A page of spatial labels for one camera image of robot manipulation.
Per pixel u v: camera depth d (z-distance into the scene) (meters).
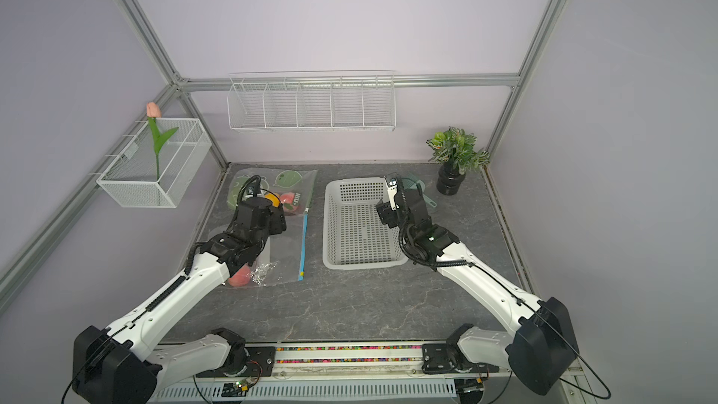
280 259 0.85
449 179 1.05
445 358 0.74
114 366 0.37
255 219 0.59
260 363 0.73
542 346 0.39
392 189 0.67
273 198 0.66
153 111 0.79
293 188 1.08
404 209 0.56
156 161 0.77
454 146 0.91
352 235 0.98
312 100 0.99
